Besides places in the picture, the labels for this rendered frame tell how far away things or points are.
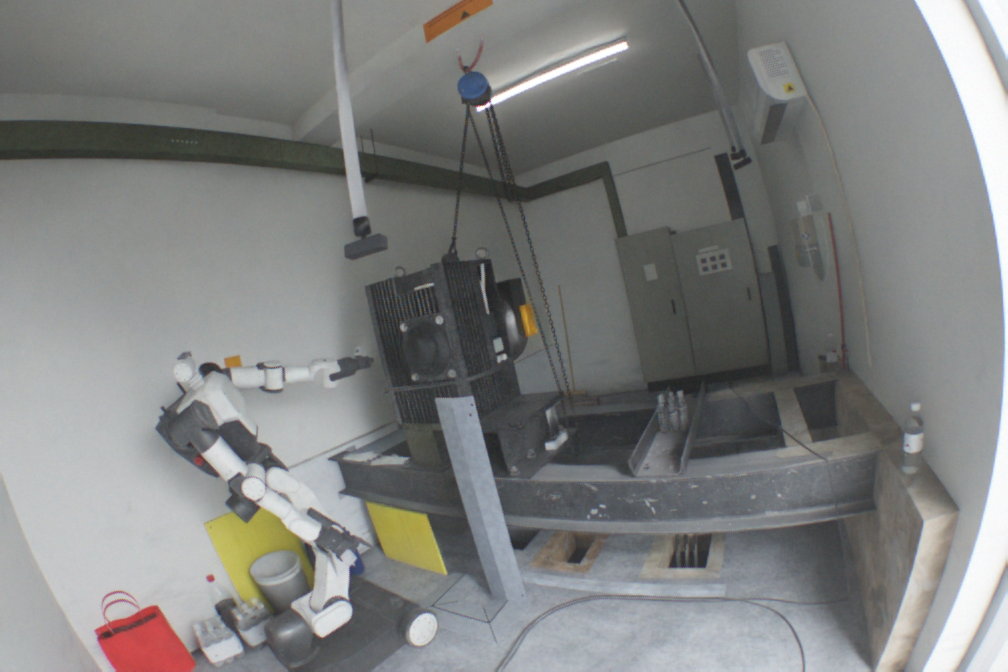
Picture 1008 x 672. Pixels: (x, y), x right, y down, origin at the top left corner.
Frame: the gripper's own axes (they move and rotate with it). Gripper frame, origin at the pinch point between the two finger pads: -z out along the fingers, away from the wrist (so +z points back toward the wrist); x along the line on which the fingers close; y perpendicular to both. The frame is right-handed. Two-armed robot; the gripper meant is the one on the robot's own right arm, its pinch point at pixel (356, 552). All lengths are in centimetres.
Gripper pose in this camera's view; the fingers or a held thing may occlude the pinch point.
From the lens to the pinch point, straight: 170.5
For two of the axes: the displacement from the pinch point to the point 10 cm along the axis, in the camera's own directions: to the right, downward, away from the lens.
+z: -5.7, -7.0, -4.2
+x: 6.5, -7.0, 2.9
